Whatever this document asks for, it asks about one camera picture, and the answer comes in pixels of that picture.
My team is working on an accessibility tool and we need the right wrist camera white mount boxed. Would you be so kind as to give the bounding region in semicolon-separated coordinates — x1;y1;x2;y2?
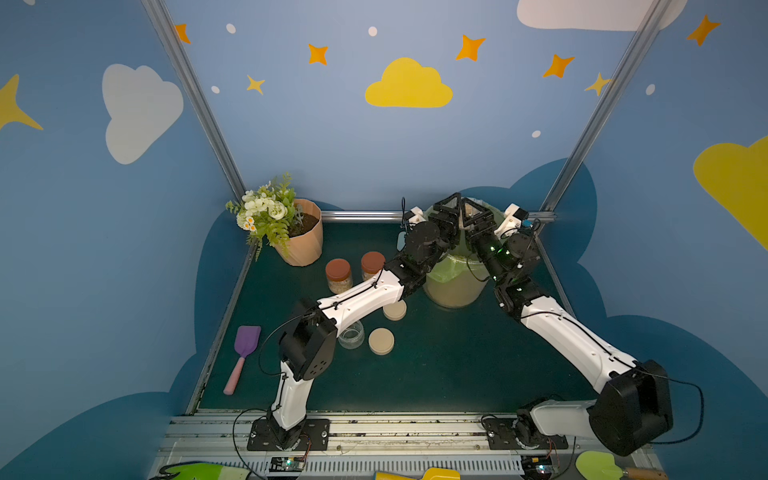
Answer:
494;203;529;239

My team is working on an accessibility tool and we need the red lid oatmeal jar right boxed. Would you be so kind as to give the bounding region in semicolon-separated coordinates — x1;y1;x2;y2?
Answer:
361;251;386;281

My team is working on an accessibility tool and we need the beige lid oatmeal jar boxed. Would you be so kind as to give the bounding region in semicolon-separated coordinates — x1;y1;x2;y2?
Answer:
458;201;467;234

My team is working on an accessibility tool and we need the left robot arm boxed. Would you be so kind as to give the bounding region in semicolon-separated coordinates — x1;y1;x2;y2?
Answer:
266;193;462;450

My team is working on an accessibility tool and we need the aluminium front rail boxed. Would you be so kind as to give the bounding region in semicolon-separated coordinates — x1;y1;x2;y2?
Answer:
148;410;664;480

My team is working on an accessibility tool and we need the beige jar lid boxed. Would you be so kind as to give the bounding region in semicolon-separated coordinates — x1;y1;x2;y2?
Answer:
382;300;407;321
368;328;395;356

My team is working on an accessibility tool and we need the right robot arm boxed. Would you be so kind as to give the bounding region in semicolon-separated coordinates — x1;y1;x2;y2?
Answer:
460;198;673;456

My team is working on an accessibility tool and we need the yellow toy scoop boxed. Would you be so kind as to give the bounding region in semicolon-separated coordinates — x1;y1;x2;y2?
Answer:
374;467;462;480

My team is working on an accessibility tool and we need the terracotta flower pot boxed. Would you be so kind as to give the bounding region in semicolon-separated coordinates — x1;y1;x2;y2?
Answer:
276;199;323;267

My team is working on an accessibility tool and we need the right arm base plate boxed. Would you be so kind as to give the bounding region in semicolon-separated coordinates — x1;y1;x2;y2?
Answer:
480;415;569;450

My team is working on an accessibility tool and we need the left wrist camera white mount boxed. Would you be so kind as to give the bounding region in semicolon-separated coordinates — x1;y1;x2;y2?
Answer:
402;207;426;226

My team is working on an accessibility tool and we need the mesh bin green bag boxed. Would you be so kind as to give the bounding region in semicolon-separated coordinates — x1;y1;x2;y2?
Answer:
424;197;519;309

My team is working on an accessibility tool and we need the green toy tool left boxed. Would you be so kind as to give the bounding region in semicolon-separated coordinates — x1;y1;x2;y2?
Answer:
151;461;251;480

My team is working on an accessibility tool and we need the red lid oatmeal jar left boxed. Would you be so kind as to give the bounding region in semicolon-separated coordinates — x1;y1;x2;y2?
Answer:
325;258;353;295

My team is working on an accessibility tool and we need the right controller board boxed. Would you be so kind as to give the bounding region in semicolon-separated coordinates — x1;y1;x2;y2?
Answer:
521;456;554;480

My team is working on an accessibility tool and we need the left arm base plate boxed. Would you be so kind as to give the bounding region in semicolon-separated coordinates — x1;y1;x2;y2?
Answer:
246;418;330;451

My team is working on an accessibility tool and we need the red lid oatmeal jar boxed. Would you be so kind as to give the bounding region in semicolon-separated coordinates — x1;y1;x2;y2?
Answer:
361;251;386;281
325;258;353;295

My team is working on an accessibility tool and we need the clear oatmeal jar front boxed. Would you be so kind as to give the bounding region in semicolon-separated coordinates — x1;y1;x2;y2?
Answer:
338;321;366;350

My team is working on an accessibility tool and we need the left controller board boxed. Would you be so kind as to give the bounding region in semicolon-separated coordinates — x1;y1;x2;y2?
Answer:
269;457;306;473

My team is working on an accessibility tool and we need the white flowers green plant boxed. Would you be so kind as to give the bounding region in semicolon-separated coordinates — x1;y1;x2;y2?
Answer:
225;173;304;262

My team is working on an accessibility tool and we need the purple pink toy spatula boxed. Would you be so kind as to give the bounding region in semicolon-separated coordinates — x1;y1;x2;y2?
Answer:
223;325;262;396

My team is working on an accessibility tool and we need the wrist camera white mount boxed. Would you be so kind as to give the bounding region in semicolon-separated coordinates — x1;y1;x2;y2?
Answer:
402;207;426;226
494;203;529;239

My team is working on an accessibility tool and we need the green toy spatula wooden handle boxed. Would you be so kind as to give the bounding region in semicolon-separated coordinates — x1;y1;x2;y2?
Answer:
576;451;669;480

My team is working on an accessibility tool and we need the controller board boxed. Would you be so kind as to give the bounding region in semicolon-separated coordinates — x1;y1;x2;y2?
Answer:
521;456;554;480
269;457;306;473

